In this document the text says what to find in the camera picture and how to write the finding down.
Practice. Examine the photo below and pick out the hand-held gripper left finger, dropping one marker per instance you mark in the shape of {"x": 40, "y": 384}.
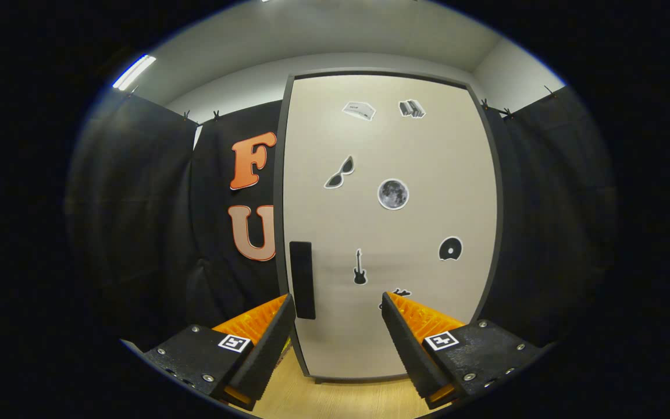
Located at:
{"x": 271, "y": 349}

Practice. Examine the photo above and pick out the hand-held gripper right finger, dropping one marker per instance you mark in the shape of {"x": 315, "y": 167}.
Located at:
{"x": 410, "y": 349}

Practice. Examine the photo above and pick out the dark grey shoe cabinet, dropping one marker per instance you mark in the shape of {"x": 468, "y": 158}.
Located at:
{"x": 278, "y": 192}

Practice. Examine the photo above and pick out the black backdrop cloth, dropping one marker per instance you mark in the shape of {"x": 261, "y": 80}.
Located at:
{"x": 137, "y": 203}

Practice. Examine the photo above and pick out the long ceiling light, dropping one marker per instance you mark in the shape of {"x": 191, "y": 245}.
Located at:
{"x": 134, "y": 72}

